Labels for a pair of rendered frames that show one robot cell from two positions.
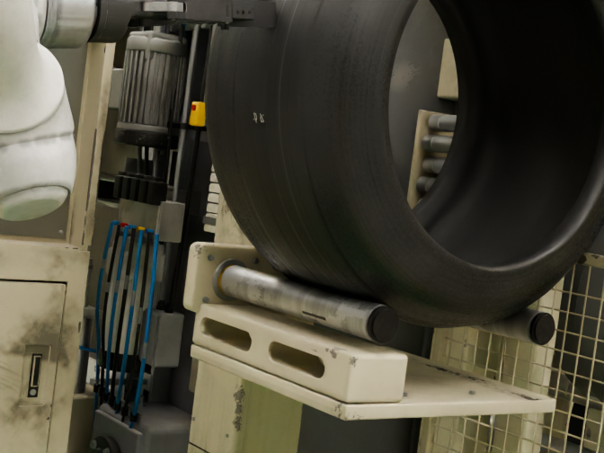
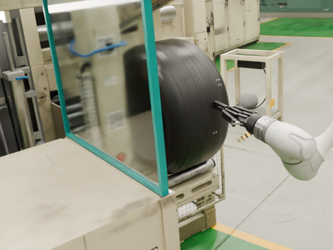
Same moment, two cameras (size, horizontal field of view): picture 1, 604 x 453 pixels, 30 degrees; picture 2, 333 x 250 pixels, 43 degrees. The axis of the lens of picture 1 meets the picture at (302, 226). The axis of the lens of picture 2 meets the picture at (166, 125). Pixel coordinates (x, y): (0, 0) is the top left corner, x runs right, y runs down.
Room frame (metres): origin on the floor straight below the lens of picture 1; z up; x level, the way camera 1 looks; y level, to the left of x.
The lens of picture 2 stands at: (1.47, 1.65, 1.77)
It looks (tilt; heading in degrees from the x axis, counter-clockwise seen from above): 21 degrees down; 272
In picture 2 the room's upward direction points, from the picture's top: 5 degrees counter-clockwise
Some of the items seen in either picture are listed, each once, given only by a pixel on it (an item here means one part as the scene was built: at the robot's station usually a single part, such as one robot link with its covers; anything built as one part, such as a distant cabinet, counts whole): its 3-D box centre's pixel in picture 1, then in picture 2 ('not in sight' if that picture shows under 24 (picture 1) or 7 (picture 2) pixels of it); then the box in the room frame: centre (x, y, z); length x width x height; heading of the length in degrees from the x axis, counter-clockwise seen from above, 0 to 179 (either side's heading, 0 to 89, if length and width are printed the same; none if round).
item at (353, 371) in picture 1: (291, 348); (183, 189); (1.47, -0.01, 0.84); 0.36 x 0.09 x 0.06; 36
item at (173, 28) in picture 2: not in sight; (185, 40); (1.25, -5.13, 0.62); 0.91 x 0.58 x 1.25; 51
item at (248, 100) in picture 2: not in sight; (252, 88); (0.61, -2.96, 0.40); 0.60 x 0.35 x 0.80; 141
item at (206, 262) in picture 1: (304, 282); not in sight; (1.70, -0.01, 0.90); 0.40 x 0.03 x 0.10; 126
